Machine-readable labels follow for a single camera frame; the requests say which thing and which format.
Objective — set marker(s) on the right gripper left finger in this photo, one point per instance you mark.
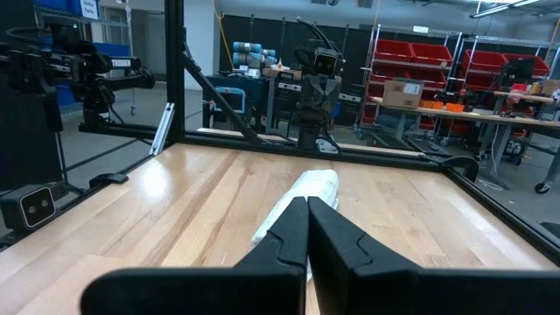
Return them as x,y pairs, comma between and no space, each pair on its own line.
271,284

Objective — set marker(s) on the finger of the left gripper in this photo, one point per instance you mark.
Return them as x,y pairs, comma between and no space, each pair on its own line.
332,89
317,89

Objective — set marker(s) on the black caster wheel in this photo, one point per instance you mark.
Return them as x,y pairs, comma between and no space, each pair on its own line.
542,188

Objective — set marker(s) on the blue storage bin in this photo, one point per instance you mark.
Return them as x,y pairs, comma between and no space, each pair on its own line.
57,4

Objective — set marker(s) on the ceiling strip light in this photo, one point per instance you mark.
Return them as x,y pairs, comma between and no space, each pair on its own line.
503,8

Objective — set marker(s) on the black background robot arm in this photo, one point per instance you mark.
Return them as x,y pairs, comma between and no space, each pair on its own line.
87,65

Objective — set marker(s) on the black floor mat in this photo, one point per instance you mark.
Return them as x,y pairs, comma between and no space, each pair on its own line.
389,141
429,147

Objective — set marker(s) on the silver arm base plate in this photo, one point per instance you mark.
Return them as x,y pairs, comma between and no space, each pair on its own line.
327,146

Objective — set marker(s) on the black table-level camera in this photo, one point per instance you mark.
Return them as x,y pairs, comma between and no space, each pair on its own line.
30,207

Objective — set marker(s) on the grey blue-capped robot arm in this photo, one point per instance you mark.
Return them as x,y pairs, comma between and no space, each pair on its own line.
254,54

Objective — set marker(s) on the teal-framed teach pendant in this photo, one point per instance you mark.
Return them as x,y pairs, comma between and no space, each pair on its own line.
231,100

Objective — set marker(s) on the small black robot arm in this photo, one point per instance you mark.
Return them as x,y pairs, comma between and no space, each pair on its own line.
455,96

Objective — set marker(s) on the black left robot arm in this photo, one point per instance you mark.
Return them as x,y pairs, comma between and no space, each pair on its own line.
312,127

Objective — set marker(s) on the white checked towel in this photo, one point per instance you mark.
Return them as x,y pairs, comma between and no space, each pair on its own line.
315,184

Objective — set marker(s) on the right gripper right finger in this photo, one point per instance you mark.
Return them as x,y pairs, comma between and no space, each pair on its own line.
350,284

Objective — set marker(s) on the black frame clamp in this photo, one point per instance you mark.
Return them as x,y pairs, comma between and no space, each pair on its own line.
109,179

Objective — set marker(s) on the wooden workbench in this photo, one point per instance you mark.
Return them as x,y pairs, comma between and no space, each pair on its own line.
481,116

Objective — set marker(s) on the cardboard box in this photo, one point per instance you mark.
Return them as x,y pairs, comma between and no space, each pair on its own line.
402,94

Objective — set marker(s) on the orange tray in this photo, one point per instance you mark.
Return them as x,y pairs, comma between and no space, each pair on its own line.
455,107
432,104

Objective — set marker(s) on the white sign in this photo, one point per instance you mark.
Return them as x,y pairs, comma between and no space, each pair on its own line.
89,9

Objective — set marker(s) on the red storage bin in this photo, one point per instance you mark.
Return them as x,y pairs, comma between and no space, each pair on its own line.
431,53
483,60
479,81
389,72
542,65
394,50
426,78

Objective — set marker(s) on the black curved bracket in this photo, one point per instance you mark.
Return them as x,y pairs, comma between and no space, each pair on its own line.
464,163

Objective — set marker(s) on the silver aluminium extrusion piece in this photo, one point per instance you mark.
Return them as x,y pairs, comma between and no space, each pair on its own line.
163,129

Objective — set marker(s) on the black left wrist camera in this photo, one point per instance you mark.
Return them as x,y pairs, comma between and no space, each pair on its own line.
326,63

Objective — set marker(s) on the black aluminium table frame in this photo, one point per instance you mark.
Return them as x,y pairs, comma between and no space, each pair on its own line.
174,65

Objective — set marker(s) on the black monitor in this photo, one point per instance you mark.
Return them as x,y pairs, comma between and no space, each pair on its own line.
518,72

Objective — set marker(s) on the dark blue cabinet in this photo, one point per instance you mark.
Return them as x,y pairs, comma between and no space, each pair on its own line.
258,100

